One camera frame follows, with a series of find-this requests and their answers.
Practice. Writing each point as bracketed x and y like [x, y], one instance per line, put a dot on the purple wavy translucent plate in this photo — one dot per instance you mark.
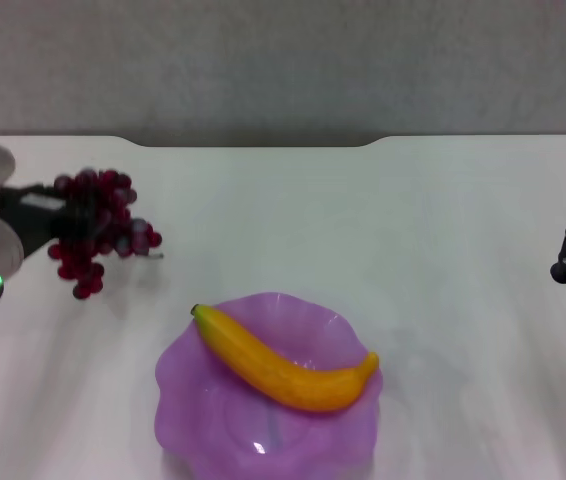
[223, 425]

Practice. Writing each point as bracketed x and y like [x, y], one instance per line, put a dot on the dark red grape bunch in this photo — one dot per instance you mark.
[103, 220]

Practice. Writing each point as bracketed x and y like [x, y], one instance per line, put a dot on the yellow banana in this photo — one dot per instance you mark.
[288, 375]

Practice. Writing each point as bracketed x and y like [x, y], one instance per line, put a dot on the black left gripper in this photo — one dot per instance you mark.
[33, 215]

